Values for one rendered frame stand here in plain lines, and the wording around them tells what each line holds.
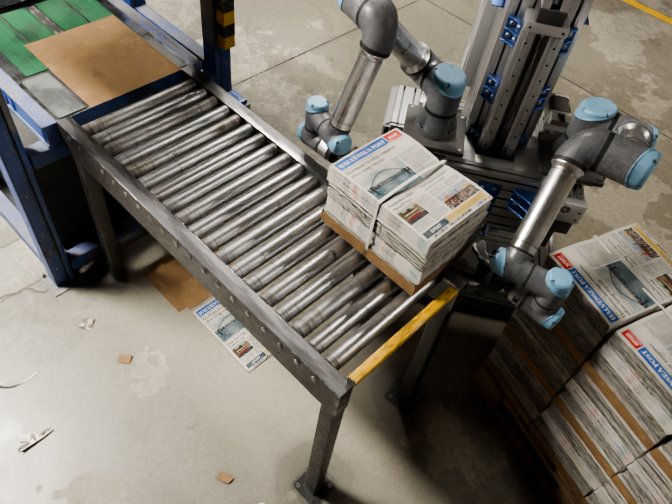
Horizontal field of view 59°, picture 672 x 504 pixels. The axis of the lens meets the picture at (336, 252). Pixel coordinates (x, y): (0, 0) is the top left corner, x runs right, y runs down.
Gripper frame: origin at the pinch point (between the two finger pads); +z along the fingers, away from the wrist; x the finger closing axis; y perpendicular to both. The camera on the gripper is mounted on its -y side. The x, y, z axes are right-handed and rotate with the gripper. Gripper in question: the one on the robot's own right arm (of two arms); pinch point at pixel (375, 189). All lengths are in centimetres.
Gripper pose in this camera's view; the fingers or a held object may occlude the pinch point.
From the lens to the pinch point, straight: 198.6
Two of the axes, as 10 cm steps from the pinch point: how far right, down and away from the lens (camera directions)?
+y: 1.1, -6.2, -7.7
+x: 7.0, -5.0, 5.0
